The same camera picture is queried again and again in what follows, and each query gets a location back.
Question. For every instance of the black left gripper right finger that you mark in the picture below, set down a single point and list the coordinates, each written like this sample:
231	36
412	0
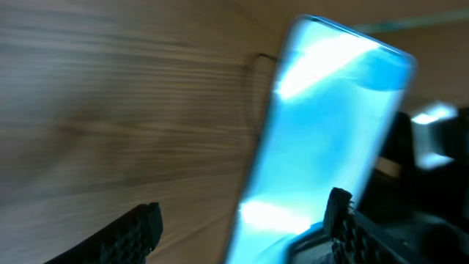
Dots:
356	239

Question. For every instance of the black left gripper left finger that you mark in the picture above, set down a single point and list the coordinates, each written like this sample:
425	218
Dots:
129	239

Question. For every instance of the blue Galaxy smartphone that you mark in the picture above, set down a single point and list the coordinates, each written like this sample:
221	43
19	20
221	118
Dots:
334	96

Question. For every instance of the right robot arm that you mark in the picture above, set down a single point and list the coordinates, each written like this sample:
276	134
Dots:
417	215

